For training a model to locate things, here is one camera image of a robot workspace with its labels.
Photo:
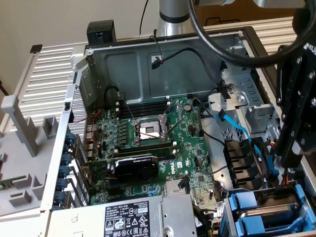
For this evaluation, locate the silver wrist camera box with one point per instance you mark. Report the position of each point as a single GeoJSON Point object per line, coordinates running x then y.
{"type": "Point", "coordinates": [279, 3]}

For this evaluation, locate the CPU chip with silver lid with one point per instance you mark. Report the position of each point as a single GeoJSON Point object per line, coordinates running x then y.
{"type": "Point", "coordinates": [2, 158]}

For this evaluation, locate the silver socket cover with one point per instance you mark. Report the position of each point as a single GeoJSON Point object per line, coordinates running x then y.
{"type": "Point", "coordinates": [179, 108]}

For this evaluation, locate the metal disk bay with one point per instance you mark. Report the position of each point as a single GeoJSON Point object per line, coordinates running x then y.
{"type": "Point", "coordinates": [231, 223]}

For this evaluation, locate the brown cardboard box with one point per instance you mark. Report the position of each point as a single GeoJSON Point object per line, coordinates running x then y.
{"type": "Point", "coordinates": [247, 12]}

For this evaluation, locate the black end cap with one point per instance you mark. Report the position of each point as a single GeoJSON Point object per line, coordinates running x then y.
{"type": "Point", "coordinates": [36, 48]}

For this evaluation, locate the green RAM stick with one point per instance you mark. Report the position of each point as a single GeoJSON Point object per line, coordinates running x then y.
{"type": "Point", "coordinates": [12, 182]}

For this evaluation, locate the black graphics card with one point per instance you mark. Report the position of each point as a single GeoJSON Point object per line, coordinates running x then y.
{"type": "Point", "coordinates": [138, 169]}

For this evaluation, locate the green Dell motherboard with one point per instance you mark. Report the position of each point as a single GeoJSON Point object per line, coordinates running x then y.
{"type": "Point", "coordinates": [190, 148]}

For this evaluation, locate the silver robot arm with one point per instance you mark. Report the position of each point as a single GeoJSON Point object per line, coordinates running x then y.
{"type": "Point", "coordinates": [172, 24]}

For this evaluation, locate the black ribbed fan duct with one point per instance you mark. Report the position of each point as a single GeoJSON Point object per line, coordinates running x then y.
{"type": "Point", "coordinates": [237, 158]}

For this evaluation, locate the silver power supply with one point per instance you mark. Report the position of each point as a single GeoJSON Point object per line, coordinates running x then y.
{"type": "Point", "coordinates": [123, 217]}

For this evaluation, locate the blue card retainer clip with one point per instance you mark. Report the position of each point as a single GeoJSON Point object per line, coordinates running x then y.
{"type": "Point", "coordinates": [62, 184]}
{"type": "Point", "coordinates": [70, 137]}
{"type": "Point", "coordinates": [66, 159]}
{"type": "Point", "coordinates": [68, 148]}
{"type": "Point", "coordinates": [64, 171]}
{"type": "Point", "coordinates": [60, 198]}

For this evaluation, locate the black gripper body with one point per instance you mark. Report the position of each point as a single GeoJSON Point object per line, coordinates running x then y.
{"type": "Point", "coordinates": [312, 37]}

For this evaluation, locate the grey parts rack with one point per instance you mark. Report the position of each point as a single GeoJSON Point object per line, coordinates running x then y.
{"type": "Point", "coordinates": [24, 148]}

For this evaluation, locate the silver chipset heatsink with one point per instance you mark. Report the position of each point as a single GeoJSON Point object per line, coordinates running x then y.
{"type": "Point", "coordinates": [172, 188]}

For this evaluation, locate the blue expansion slot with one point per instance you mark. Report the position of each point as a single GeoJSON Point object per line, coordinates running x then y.
{"type": "Point", "coordinates": [113, 183]}

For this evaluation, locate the CPU socket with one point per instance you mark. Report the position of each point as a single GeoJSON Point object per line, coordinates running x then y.
{"type": "Point", "coordinates": [148, 128]}

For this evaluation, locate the black RAM slot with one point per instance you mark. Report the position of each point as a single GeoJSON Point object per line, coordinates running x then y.
{"type": "Point", "coordinates": [148, 103]}
{"type": "Point", "coordinates": [148, 110]}
{"type": "Point", "coordinates": [148, 114]}
{"type": "Point", "coordinates": [148, 147]}
{"type": "Point", "coordinates": [148, 150]}
{"type": "Point", "coordinates": [148, 143]}
{"type": "Point", "coordinates": [168, 155]}
{"type": "Point", "coordinates": [148, 106]}

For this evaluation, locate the white barcode label tag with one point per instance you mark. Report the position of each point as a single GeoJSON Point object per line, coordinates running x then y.
{"type": "Point", "coordinates": [198, 222]}
{"type": "Point", "coordinates": [219, 208]}

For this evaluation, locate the thin locking lever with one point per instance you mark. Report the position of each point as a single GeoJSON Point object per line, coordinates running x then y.
{"type": "Point", "coordinates": [174, 127]}
{"type": "Point", "coordinates": [129, 110]}

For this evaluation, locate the black box device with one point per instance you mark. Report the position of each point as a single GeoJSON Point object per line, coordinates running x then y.
{"type": "Point", "coordinates": [101, 32]}

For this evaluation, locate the open metal PC case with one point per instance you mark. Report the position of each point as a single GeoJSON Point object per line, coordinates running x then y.
{"type": "Point", "coordinates": [172, 79]}

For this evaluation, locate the round coin battery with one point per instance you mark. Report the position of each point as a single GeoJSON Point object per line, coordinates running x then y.
{"type": "Point", "coordinates": [188, 107]}

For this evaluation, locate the hard disk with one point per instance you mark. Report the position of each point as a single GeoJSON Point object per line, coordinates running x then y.
{"type": "Point", "coordinates": [253, 223]}
{"type": "Point", "coordinates": [245, 200]}

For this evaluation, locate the silver drive cage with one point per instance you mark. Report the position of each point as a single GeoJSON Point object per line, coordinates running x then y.
{"type": "Point", "coordinates": [254, 116]}

